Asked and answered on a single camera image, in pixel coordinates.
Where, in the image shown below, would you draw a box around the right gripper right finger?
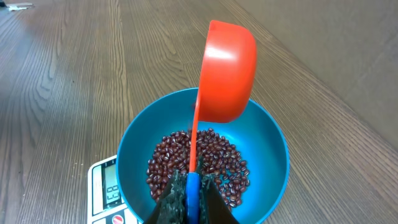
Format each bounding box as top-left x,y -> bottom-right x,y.
199,175 -> 239,224

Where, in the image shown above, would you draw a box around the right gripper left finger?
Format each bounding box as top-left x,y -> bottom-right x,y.
144,171 -> 187,224

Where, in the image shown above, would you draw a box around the red adzuki beans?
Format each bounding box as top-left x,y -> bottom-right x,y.
146,128 -> 250,208

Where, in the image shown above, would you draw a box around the red scoop with blue handle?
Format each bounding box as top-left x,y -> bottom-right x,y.
186,20 -> 257,223

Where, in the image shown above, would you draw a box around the teal plastic bowl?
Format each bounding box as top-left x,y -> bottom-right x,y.
116,88 -> 289,223

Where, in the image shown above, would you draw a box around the white digital kitchen scale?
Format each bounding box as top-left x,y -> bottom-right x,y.
87,156 -> 141,224

